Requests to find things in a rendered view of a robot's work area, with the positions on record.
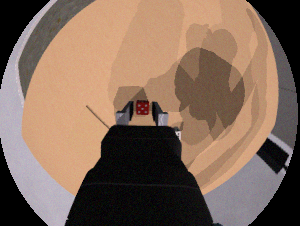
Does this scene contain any white die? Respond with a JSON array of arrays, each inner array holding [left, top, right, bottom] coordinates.
[[172, 127, 181, 140]]

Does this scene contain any red die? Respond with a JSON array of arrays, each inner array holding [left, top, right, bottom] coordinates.
[[136, 100, 149, 115]]

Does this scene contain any tan flat mat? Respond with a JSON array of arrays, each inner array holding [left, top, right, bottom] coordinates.
[[66, 106, 110, 166]]

